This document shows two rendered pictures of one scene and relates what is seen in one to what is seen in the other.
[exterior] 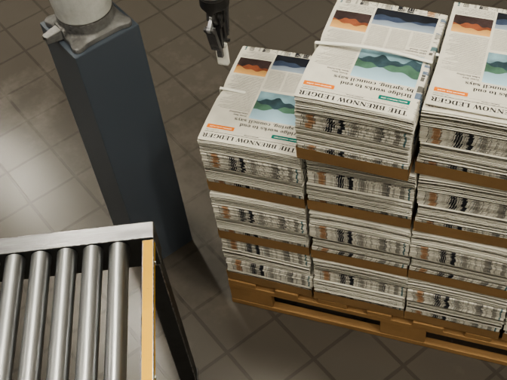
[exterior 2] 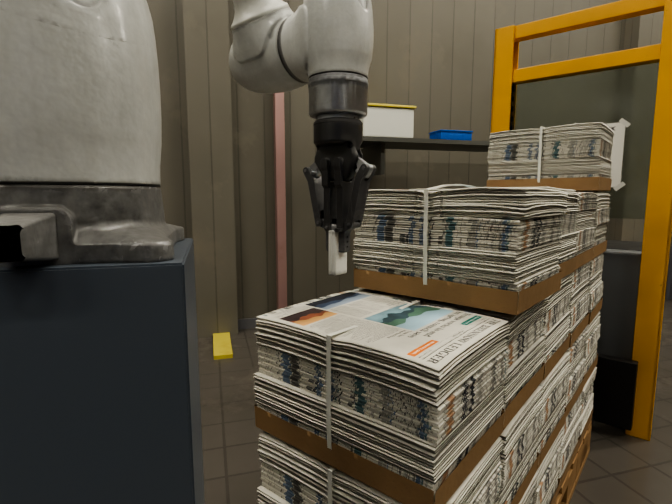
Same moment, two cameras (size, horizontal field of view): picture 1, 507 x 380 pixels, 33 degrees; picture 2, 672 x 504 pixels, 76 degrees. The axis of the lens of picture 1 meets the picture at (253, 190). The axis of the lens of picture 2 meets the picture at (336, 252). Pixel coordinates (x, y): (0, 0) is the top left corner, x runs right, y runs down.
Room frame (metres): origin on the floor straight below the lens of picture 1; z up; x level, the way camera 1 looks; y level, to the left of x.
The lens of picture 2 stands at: (1.54, 0.68, 1.05)
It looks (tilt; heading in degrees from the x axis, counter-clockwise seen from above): 7 degrees down; 285
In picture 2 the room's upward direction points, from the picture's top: straight up
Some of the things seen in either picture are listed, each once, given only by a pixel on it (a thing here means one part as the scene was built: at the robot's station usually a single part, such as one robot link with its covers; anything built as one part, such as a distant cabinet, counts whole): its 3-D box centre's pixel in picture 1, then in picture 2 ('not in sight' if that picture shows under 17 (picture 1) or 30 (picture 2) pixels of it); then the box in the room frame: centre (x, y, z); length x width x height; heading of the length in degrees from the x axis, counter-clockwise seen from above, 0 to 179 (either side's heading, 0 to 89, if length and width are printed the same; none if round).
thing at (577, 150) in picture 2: not in sight; (541, 298); (1.18, -1.14, 0.65); 0.39 x 0.30 x 1.29; 156
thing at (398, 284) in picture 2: not in sight; (414, 273); (1.62, -0.38, 0.86); 0.29 x 0.16 x 0.04; 64
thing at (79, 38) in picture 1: (79, 18); (60, 220); (1.85, 0.40, 1.03); 0.22 x 0.18 x 0.06; 121
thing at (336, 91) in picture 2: not in sight; (338, 101); (1.71, 0.03, 1.19); 0.09 x 0.09 x 0.06
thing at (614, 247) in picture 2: not in sight; (577, 315); (0.85, -1.87, 0.40); 0.70 x 0.55 x 0.80; 156
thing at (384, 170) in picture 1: (359, 141); (503, 285); (1.43, -0.28, 0.86); 0.29 x 0.16 x 0.04; 64
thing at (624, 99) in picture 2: not in sight; (576, 146); (0.99, -1.55, 1.27); 0.57 x 0.01 x 0.65; 156
